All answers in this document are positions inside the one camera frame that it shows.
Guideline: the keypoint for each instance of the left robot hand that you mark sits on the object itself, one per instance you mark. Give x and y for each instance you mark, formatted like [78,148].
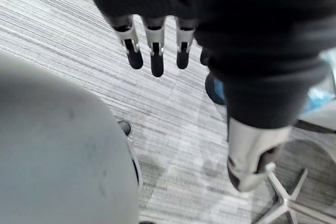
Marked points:
[236,11]

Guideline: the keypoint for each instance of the blue plastic rubbish bag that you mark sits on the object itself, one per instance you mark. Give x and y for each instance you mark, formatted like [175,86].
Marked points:
[320,95]

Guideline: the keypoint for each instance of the dark blue round object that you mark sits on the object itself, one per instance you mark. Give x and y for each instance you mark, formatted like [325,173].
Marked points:
[214,90]

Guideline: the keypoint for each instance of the dark robot foot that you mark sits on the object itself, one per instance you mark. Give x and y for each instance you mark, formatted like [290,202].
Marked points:
[125,127]

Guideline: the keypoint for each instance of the grey round table base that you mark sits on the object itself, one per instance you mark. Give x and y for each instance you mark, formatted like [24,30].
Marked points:
[315,153]

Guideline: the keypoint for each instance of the silver star chair base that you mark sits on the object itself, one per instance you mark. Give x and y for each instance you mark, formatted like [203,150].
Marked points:
[287,200]

